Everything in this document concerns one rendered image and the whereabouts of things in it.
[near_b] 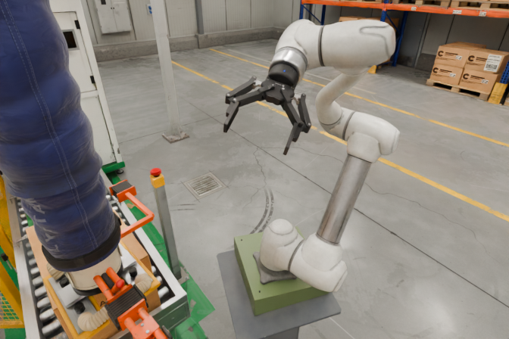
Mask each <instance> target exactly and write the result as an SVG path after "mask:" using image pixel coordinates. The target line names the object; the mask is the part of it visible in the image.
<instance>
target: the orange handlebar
mask: <svg viewBox="0 0 509 339"><path fill-rule="evenodd" d="M125 197H126V198H127V199H128V200H129V201H131V202H132V203H133V204H134V205H135V206H136V207H138V208H139V209H140V210H141V211H142V212H143V213H144V214H145V215H146V217H144V218H143V219H141V220H139V221H138V222H135V223H133V224H132V225H130V226H128V227H126V228H125V229H123V230H121V238H123V237H125V236H126V235H128V234H130V233H131V232H134V231H135V230H137V229H139V228H140V227H142V226H144V225H145V224H147V223H149V222H151V221H152V220H153V219H154V217H155V215H154V214H153V212H151V211H150V209H148V208H147V207H146V206H145V205H144V204H142V203H141V202H140V201H139V200H137V199H136V198H135V197H134V196H133V195H132V194H130V193H129V192H127V193H126V194H125ZM106 273H107V274H108V276H109V277H110V279H111V280H112V282H113V283H114V284H115V283H116V282H117V280H119V279H120V278H119V276H118V275H117V273H116V272H115V271H114V270H113V269H112V268H111V267H108V268H107V270H106ZM93 280H94V281H95V283H96V284H97V285H98V287H99V288H100V290H101V292H102V293H103V294H104V295H105V297H106V298H107V299H109V298H110V297H112V296H113V295H114V294H113V293H112V292H111V289H110V288H109V287H108V286H107V285H106V283H105V282H104V280H103V279H102V277H101V276H100V275H96V276H95V277H94V278H93ZM137 314H138V315H139V317H140V318H141V320H142V322H140V323H139V324H138V325H136V323H135V322H134V321H133V320H132V319H131V317H128V318H127V319H125V321H124V324H125V326H126V327H127V328H128V330H129V331H130V333H131V334H132V336H133V338H134V339H154V338H156V339H168V338H167V337H166V335H165V334H164V333H163V331H162V330H161V329H160V326H159V325H158V324H157V322H156V321H155V320H154V319H153V318H152V316H151V315H149V314H148V313H147V312H146V311H145V309H144V308H143V307H141V308H139V309H138V311H137Z"/></svg>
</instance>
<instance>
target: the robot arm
mask: <svg viewBox="0 0 509 339"><path fill-rule="evenodd" d="M394 52H395V31H394V29H393V28H392V27H391V26H390V25H389V24H388V23H385V22H382V21H378V20H350V21H344V22H339V23H334V24H330V25H326V26H317V25H315V24H314V23H312V22H311V21H309V20H305V19H301V20H297V21H295V22H294V23H292V24H290V25H289V26H288V27H287V29H286V30H285V31H284V33H283V34H282V35H281V37H280V39H279V41H278V43H277V45H276V50H275V55H274V56H273V60H272V61H271V63H270V68H269V72H268V75H267V78H266V79H265V80H264V81H263V82H261V81H258V80H257V77H256V76H252V77H251V78H250V80H249V81H247V82H246V83H244V84H242V85H240V86H239V87H237V88H235V89H233V90H232V91H230V92H228V93H226V98H225V103H226V104H229V107H228V108H227V110H226V117H227V118H226V121H225V123H224V125H223V132H225V133H227V131H228V129H229V128H230V126H231V124H232V122H233V120H234V118H235V116H236V114H237V113H238V111H239V107H241V106H244V105H247V104H250V103H253V102H256V101H263V100H266V102H269V103H273V104H275V105H277V106H279V105H281V107H282V109H283V110H284V111H285V112H286V114H287V116H288V118H289V120H290V122H291V123H292V125H293V127H292V131H291V133H290V136H289V139H288V141H287V144H286V147H285V150H284V152H283V154H284V155H287V152H288V150H289V147H290V145H291V142H297V141H298V137H299V136H300V133H301V132H305V133H308V132H309V130H310V128H311V126H312V125H311V120H310V117H309V113H308V109H307V105H306V103H305V99H306V94H301V95H296V94H295V92H294V91H295V87H296V86H297V85H298V84H299V83H300V82H301V80H302V78H303V75H304V73H305V71H307V70H310V69H314V68H317V67H334V69H336V70H339V71H340V72H341V73H342V74H340V75H339V76H337V77H336V78H335V79H334V80H333V81H332V82H330V83H329V84H327V85H326V86H325V87H323V88H322V89H321V90H320V91H319V93H318V94H317V97H316V101H315V103H316V109H317V118H318V120H319V123H320V125H321V126H322V127H323V129H324V130H325V131H326V132H327V133H329V134H330V135H333V136H335V137H337V138H340V139H341V140H344V141H346V142H347V153H348V156H347V157H346V160H345V163H344V165H343V168H342V171H341V172H340V175H339V178H338V180H337V183H336V186H335V188H334V190H333V193H332V196H331V198H330V200H329V203H328V205H327V208H326V211H325V213H324V215H323V218H322V220H321V223H320V226H319V228H318V230H317V232H315V233H314V234H312V235H310V236H309V237H308V239H307V240H304V239H303V237H302V236H300V234H299V233H298V231H297V229H296V227H294V225H293V224H292V223H291V222H290V221H288V220H285V219H276V220H274V221H272V223H271V224H269V226H268V227H266V229H265V230H264V233H263V236H262V239H261V248H260V252H257V251H255V252H254V253H253V257H254V259H255V261H256V264H257V267H258V271H259V275H260V283H261V284H263V285H265V284H267V283H269V282H273V281H282V280H286V279H297V277H298V278H300V279H301V280H302V281H304V282H306V283H307V284H309V285H310V286H312V287H314V288H317V289H319V290H322V291H328V292H332V291H337V290H338V289H339V288H340V286H341V285H342V283H343V281H344V280H345V278H346V276H347V274H348V272H347V266H346V264H345V262H344V261H342V247H341V244H340V243H339V242H340V240H341V237H342V234H343V232H344V230H345V227H346V225H347V223H348V220H349V217H350V215H351V212H352V210H353V208H354V205H355V203H356V200H357V199H358V196H359V194H360V192H361V189H362V187H363V184H364V181H365V179H366V177H367V174H368V172H369V170H370V167H371V163H372V162H373V163H375V162H376V161H377V160H378V159H379V158H380V156H381V155H388V154H391V153H392V152H394V151H395V149H396V148H397V145H398V140H399V137H400V132H399V131H398V130H397V129H396V128H395V127H394V126H393V125H392V124H391V123H389V122H387V121H385V120H383V119H381V118H379V117H375V116H373V115H369V114H366V113H360V112H357V111H353V110H349V109H346V108H343V107H340V106H339V105H338V104H337V103H336V102H335V100H336V99H337V98H339V97H340V96H341V95H343V94H344V93H346V92H347V91H348V90H349V89H351V88H352V87H354V86H355V85H357V84H358V83H359V82H360V81H361V80H362V79H363V78H364V75H365V74H366V72H367V71H368V70H369V69H370V68H371V67H372V66H373V65H377V64H381V63H382V62H384V61H387V60H388V59H390V57H391V56H392V55H393V54H394ZM257 87H260V88H259V89H258V90H257V91H254V92H250V91H251V90H252V89H255V88H257ZM248 92H249V93H248ZM293 99H294V100H295V103H296V105H298V112H299V115H300V117H299V115H298V113H297V112H296V110H295V108H294V106H293V105H292V100H293ZM300 118H301V119H300Z"/></svg>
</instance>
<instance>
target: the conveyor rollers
mask: <svg viewBox="0 0 509 339"><path fill-rule="evenodd" d="M106 198H107V199H108V200H109V202H112V200H111V197H110V195H108V193H107V191H106ZM17 201H18V202H17V204H18V206H19V212H20V218H21V219H22V220H23V221H21V223H22V224H21V225H22V226H23V227H24V228H23V232H24V234H25V235H24V236H26V230H25V229H27V228H29V226H28V222H27V216H26V213H25V212H24V210H23V208H22V206H21V200H20V197H17ZM111 206H112V207H113V209H114V210H115V211H116V213H117V212H118V209H117V207H115V206H114V204H112V205H111ZM117 214H118V216H119V217H120V218H121V219H122V216H121V213H117ZM25 240H26V242H27V243H26V248H27V250H28V251H27V256H28V257H29V258H32V257H34V254H33V250H29V249H32V248H31V245H30V242H28V241H29V239H28V238H27V239H25ZM29 264H30V266H31V267H34V266H37V263H36V259H35V258H32V259H31V260H29ZM30 271H31V275H32V276H33V277H35V276H37V275H40V271H39V268H38V267H35V268H33V269H31V270H30ZM152 271H153V274H156V273H157V272H156V268H155V267H153V266H152ZM156 279H157V280H158V281H159V282H160V284H163V282H162V278H161V277H160V276H158V277H156ZM33 284H34V286H35V287H38V286H40V285H42V284H44V283H43V280H42V276H39V277H37V278H35V279H33ZM46 294H47V292H46V289H45V286H42V287H40V288H38V289H36V290H35V295H36V297H37V298H40V297H42V296H44V295H46ZM158 294H159V297H160V300H161V299H163V298H164V297H166V296H167V295H169V294H170V292H169V289H168V288H167V286H165V287H163V288H162V289H160V290H159V291H158ZM50 305H51V303H50V300H49V298H48V297H45V298H43V299H41V300H39V301H38V302H37V307H38V308H39V310H42V309H44V308H46V307H47V306H50ZM55 316H56V315H55V313H54V311H53V309H52V308H51V309H48V310H46V311H45V312H43V313H40V314H39V319H40V320H41V322H42V323H44V322H46V321H48V320H49V319H52V318H53V317H55ZM60 328H63V327H62V326H61V323H60V322H59V321H58V319H56V320H54V321H53V322H51V323H49V324H47V325H46V326H44V327H42V333H43V334H44V336H45V337H47V336H49V335H50V334H52V333H54V332H55V331H57V330H59V329H60ZM51 339H69V338H68V336H67V334H66V332H65V331H63V332H61V333H60V334H58V335H56V336H54V337H53V338H51Z"/></svg>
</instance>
